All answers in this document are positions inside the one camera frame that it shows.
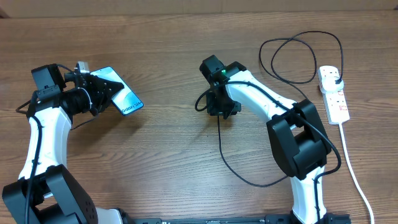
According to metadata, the Samsung Galaxy smartphone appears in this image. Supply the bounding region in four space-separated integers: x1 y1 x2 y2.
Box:
91 67 144 116

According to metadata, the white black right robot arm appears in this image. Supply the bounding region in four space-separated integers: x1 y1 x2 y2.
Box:
200 55 338 223

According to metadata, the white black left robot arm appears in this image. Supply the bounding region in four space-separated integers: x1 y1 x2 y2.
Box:
2 62 134 223

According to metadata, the black USB charging cable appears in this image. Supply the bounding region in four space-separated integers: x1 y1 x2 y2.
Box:
216 30 344 188

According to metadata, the white charger plug adapter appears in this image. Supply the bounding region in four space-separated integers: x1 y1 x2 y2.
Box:
320 77 344 94

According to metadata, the white power strip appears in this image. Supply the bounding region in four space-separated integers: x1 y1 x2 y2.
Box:
317 65 350 124

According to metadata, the white power strip cord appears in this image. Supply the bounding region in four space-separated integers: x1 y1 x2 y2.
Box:
338 123 376 224

